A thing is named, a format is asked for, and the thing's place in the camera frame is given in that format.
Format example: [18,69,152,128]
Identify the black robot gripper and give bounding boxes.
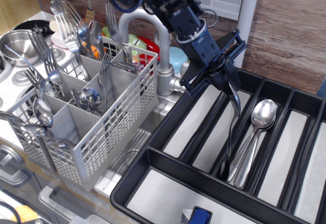
[175,6,247,98]

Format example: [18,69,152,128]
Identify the big steel spoon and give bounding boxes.
[226,82,241,163]

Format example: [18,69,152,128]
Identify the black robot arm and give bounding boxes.
[109,0,247,95]

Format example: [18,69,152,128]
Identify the stacked steel spoons in tray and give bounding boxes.
[227,99,277,188]

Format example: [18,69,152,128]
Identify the black cutlery tray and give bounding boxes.
[110,63,326,224]

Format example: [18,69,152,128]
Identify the small steel spoon centre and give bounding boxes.
[77,88,102,108]

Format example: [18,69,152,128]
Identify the grey plastic cutlery basket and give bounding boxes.
[11,46,158,191]

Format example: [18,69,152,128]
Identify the steel spoon front left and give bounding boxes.
[32,98,53,128]

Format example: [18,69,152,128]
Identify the steel spoon lowest left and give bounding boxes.
[1,111,49,137]

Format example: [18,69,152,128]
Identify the light blue bowl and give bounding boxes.
[170,46,188,68]

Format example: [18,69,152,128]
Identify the silver toy faucet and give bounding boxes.
[118,8,186,96]

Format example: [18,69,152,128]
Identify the steel fork in middle compartment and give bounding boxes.
[99,52,112,111]

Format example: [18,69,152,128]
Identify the tall steel fork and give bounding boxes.
[105,2,132,64]

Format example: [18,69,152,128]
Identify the blue object at bottom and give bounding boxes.
[188,206,212,224]

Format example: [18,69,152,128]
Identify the steel sink basin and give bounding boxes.
[102,92,181,183]

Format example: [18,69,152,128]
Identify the steel pot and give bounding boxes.
[1,30,39,67]

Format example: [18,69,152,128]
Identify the grey metal post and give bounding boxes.
[234,0,263,68]

